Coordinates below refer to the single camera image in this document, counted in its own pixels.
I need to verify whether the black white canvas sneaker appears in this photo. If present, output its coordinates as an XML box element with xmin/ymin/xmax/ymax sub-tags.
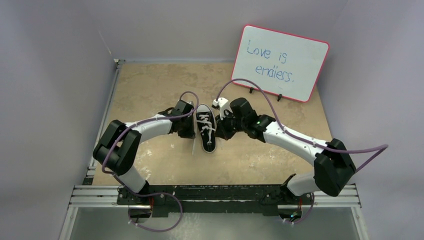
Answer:
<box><xmin>194</xmin><ymin>103</ymin><xmax>218</xmax><ymax>154</ymax></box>

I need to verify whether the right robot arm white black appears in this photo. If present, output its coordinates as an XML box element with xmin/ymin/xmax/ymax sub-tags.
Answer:
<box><xmin>212</xmin><ymin>97</ymin><xmax>356</xmax><ymax>204</ymax></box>

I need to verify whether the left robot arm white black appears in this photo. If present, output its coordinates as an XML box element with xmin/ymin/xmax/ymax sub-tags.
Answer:
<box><xmin>92</xmin><ymin>99</ymin><xmax>197</xmax><ymax>205</ymax></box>

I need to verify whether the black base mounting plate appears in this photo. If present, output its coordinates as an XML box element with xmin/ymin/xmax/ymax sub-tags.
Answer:
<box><xmin>117</xmin><ymin>184</ymin><xmax>313</xmax><ymax>219</ymax></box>

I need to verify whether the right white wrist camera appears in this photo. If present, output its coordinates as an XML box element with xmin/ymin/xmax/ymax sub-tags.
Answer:
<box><xmin>212</xmin><ymin>97</ymin><xmax>233</xmax><ymax>120</ymax></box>

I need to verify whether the whiteboard with pink frame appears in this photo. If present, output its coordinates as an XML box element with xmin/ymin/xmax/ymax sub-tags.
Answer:
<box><xmin>231</xmin><ymin>25</ymin><xmax>330</xmax><ymax>103</ymax></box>

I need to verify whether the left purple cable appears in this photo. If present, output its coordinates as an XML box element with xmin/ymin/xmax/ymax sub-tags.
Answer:
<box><xmin>101</xmin><ymin>91</ymin><xmax>200</xmax><ymax>233</ymax></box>

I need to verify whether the purple cable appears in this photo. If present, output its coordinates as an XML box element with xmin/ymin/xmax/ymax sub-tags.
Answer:
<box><xmin>101</xmin><ymin>91</ymin><xmax>200</xmax><ymax>233</ymax></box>
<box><xmin>215</xmin><ymin>78</ymin><xmax>389</xmax><ymax>226</ymax></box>

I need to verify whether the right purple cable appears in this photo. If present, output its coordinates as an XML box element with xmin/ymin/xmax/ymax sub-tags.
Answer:
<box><xmin>215</xmin><ymin>78</ymin><xmax>389</xmax><ymax>226</ymax></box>

